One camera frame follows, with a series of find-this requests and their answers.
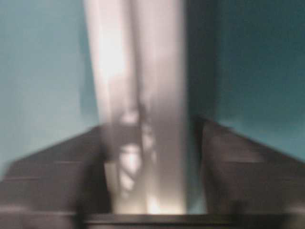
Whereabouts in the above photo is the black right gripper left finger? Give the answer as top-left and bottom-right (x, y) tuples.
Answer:
(0, 126), (112, 229)

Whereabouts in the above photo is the teal table mat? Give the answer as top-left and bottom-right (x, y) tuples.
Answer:
(0, 0), (305, 214)

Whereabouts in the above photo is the silver aluminium extrusion rail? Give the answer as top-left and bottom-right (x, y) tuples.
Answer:
(84, 0), (187, 215)

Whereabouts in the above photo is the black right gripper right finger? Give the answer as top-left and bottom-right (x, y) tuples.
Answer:
(194, 117), (305, 229)

